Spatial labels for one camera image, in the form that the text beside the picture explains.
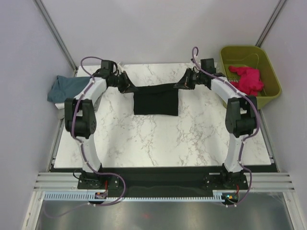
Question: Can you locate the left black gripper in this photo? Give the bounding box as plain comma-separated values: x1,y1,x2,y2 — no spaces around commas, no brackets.
109,71,138,94

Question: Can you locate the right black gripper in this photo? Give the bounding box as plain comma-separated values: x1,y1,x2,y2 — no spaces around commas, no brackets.
175,68,205,91

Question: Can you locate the black t shirt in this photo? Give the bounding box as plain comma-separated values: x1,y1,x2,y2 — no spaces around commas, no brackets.
133,83,179,116

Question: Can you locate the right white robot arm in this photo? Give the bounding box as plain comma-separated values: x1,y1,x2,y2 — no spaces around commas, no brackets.
174,58,260,189

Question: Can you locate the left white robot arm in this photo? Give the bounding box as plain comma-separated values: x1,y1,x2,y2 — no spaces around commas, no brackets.
64,58,138,188

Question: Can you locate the folded teal t shirt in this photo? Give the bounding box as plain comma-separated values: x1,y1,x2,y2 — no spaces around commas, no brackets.
47,75,91,103

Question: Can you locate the pink t shirt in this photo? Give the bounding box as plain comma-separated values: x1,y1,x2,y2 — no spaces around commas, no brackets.
228,66,264,96

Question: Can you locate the folded white t shirt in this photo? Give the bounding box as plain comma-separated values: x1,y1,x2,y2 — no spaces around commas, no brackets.
55,103,65,110

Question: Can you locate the olive green plastic tub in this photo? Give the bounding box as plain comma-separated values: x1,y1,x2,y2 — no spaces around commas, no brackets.
220,46,281,109

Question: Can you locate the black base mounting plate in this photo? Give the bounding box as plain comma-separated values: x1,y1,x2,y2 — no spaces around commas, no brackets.
77,166,248,197

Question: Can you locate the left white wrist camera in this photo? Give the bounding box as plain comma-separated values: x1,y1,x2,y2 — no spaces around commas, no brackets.
118,62,124,72

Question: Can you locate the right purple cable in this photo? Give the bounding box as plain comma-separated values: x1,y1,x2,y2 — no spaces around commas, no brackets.
190,46,261,208

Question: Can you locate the purple cable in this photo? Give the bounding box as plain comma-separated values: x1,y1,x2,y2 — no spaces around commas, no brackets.
190,46,261,208
43,56,128,218

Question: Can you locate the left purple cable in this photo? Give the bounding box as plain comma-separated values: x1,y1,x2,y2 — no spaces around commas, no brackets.
43,56,128,218

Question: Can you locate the left aluminium corner post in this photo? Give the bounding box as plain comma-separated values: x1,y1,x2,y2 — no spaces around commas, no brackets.
33,0,78,72

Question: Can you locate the aluminium corner post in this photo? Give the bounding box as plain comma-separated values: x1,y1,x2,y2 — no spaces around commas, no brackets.
255,0,288,47
33,0,78,72

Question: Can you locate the right aluminium corner post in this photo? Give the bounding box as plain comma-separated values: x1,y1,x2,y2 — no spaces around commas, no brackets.
255,0,288,47

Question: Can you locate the white slotted cable duct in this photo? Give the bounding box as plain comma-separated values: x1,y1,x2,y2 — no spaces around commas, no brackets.
43,191,239,202

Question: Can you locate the aluminium frame rail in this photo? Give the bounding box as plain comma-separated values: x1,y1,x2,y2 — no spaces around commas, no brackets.
34,172,295,192

